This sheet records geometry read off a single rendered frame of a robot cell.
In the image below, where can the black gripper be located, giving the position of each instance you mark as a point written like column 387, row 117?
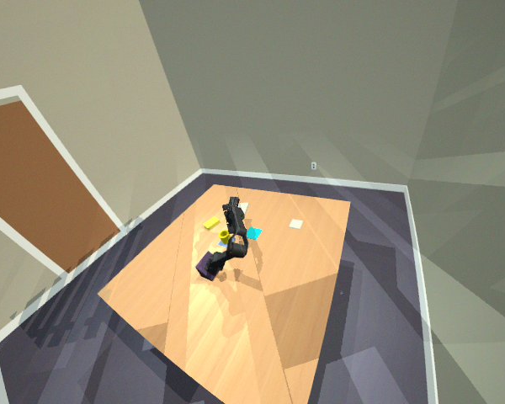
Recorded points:
column 230, row 226

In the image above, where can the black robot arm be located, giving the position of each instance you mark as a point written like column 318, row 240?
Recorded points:
column 235, row 215

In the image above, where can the olive yellow cup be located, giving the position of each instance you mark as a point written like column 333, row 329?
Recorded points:
column 224, row 236

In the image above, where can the yellow flat bar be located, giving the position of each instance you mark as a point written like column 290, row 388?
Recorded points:
column 208, row 225

